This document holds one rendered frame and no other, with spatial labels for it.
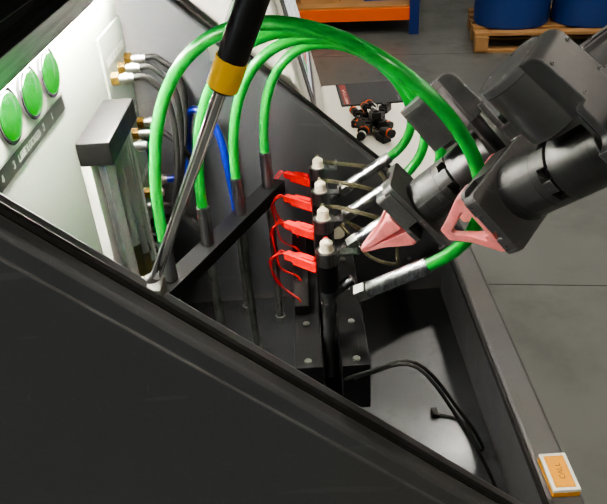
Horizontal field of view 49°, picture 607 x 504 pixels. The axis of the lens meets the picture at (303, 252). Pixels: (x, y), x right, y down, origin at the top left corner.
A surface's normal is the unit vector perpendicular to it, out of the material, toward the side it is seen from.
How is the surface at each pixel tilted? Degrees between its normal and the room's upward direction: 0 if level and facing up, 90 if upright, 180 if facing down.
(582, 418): 0
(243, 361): 43
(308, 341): 0
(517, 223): 47
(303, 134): 90
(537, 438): 0
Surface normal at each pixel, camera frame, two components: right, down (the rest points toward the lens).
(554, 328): -0.06, -0.84
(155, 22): 0.03, 0.55
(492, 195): 0.43, -0.28
